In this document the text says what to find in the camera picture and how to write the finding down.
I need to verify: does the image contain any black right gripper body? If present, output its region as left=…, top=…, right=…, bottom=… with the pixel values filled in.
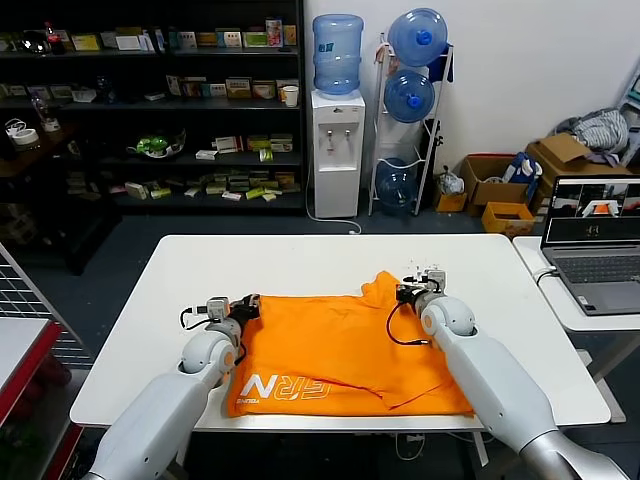
left=396, top=283, right=426, bottom=306

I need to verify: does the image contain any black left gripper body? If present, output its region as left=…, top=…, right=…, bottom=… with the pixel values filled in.
left=230, top=294, right=262, bottom=326

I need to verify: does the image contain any orange t-shirt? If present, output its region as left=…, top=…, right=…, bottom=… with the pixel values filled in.
left=225, top=270, right=475, bottom=419

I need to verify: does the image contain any grey clothes pile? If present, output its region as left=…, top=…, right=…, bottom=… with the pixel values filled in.
left=553, top=107, right=630, bottom=166

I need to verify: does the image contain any large white table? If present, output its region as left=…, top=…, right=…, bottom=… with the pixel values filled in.
left=69, top=233, right=612, bottom=469

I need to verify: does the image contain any small orange cardboard box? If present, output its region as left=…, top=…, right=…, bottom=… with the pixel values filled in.
left=433, top=189, right=469, bottom=214

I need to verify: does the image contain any yellow cardboard box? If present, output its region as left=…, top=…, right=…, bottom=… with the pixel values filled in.
left=481, top=201, right=536, bottom=237

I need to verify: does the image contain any crumpled plastic bag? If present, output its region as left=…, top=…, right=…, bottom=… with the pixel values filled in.
left=437, top=167, right=466, bottom=196

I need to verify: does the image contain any white water dispenser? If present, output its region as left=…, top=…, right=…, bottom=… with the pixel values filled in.
left=310, top=88, right=366, bottom=220

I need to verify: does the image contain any open red-rimmed cardboard box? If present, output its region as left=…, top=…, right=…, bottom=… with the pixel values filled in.
left=459, top=153, right=531, bottom=219

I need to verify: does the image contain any small white side table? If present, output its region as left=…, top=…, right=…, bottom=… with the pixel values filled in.
left=512, top=235, right=640, bottom=425

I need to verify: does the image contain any blue and white bag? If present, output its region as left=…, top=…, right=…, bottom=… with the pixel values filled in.
left=502, top=151, right=544, bottom=201

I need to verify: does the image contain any bowl with green items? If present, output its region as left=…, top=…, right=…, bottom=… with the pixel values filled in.
left=125, top=127, right=188, bottom=161

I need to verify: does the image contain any grey open laptop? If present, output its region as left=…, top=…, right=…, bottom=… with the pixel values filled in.
left=541, top=177, right=640, bottom=317

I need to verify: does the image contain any white metal bottle rack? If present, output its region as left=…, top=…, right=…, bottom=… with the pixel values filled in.
left=368, top=32, right=455, bottom=217

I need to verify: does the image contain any black shelving unit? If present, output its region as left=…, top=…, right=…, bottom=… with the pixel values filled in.
left=0, top=0, right=306, bottom=219

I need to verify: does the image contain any large flapped cardboard box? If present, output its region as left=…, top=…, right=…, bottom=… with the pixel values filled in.
left=524, top=131, right=634, bottom=216

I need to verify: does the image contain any tan printed box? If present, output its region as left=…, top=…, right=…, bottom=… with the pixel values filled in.
left=225, top=76, right=253, bottom=99

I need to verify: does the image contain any red-edged white table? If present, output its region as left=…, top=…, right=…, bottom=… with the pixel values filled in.
left=0, top=316, right=86, bottom=480

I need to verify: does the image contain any dark blue cloth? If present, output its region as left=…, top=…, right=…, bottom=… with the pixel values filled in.
left=427, top=42, right=456, bottom=84

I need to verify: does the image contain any beige cloth strip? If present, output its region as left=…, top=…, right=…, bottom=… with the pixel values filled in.
left=373, top=42, right=399, bottom=75

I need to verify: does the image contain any upright blue water bottle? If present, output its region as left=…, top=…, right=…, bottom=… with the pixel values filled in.
left=312, top=13, right=365, bottom=98

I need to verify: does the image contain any dark brown desk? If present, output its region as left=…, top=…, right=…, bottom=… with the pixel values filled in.
left=0, top=122, right=124, bottom=277

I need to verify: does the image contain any dark blue bottle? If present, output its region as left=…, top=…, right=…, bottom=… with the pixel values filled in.
left=94, top=74, right=116, bottom=104

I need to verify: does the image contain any clear bottle pink label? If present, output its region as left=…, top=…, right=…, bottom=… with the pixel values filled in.
left=30, top=93, right=62, bottom=133

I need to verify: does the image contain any large plain white box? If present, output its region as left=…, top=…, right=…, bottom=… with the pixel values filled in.
left=115, top=33, right=150, bottom=52

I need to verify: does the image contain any cola bottle red label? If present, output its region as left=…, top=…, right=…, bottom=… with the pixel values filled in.
left=43, top=20, right=66, bottom=55

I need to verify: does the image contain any shiny glass bowl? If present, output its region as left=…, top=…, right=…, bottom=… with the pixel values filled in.
left=19, top=28, right=51, bottom=53

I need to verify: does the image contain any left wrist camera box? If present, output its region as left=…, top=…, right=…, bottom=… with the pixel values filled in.
left=205, top=296, right=231, bottom=320

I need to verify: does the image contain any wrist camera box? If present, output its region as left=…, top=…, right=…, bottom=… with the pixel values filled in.
left=412, top=267, right=448, bottom=294
left=205, top=296, right=231, bottom=320

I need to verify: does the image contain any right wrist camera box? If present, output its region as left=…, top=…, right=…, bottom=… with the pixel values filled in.
left=412, top=267, right=448, bottom=294

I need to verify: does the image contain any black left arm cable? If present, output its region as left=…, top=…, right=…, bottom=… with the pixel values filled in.
left=180, top=305, right=211, bottom=331

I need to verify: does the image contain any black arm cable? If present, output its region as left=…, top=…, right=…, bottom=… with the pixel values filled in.
left=180, top=305, right=211, bottom=331
left=387, top=299, right=434, bottom=347

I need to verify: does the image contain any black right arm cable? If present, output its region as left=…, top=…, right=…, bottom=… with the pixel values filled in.
left=387, top=299, right=434, bottom=347

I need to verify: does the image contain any white dispenser power cord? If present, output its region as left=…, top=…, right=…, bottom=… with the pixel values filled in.
left=304, top=159, right=363, bottom=236

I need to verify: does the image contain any white cable with plug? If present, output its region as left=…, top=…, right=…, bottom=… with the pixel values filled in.
left=396, top=432, right=426, bottom=462

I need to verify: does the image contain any white wire grid panel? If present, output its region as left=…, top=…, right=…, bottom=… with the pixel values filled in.
left=0, top=242, right=94, bottom=369

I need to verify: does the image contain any pale grey metal frame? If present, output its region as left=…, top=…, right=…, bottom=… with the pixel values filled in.
left=617, top=64, right=640, bottom=131

